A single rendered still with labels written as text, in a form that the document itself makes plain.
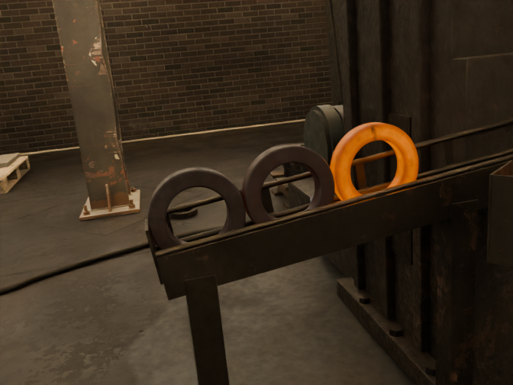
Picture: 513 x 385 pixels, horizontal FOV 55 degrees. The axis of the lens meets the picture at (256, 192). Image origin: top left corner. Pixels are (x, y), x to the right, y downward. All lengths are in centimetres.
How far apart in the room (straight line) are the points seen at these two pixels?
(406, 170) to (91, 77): 265
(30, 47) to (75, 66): 370
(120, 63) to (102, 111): 358
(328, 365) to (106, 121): 234
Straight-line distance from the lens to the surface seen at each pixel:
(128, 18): 699
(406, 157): 103
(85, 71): 341
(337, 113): 230
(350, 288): 187
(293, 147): 93
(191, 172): 90
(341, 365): 159
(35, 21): 710
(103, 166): 346
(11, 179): 529
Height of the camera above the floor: 91
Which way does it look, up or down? 15 degrees down
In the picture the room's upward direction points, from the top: 5 degrees counter-clockwise
